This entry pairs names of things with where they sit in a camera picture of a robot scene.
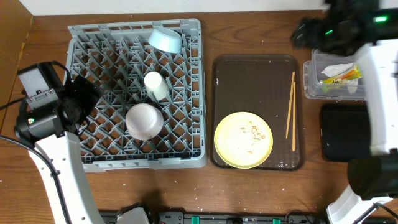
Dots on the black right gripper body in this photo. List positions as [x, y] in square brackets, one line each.
[306, 33]

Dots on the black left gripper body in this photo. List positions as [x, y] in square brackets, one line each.
[90, 94]

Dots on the yellow green snack wrapper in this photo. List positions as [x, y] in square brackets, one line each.
[341, 73]

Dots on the white tissue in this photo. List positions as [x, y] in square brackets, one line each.
[352, 86]

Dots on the pink bowl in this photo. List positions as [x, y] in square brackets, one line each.
[144, 121]

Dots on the cream plastic cup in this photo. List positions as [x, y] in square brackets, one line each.
[155, 84]

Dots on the light blue bowl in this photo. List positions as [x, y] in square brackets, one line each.
[166, 40]

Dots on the yellow plate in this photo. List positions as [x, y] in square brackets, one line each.
[243, 140]

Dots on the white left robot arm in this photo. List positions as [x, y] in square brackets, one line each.
[59, 163]

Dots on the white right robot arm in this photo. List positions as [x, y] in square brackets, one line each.
[373, 181]

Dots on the clear plastic bin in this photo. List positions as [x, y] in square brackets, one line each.
[312, 77]

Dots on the gray dish rack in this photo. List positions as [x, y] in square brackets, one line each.
[117, 56]

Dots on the dark brown tray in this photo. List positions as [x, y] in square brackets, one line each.
[260, 84]

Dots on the black plastic bin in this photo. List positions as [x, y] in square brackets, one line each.
[345, 132]

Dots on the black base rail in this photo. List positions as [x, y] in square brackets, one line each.
[189, 218]

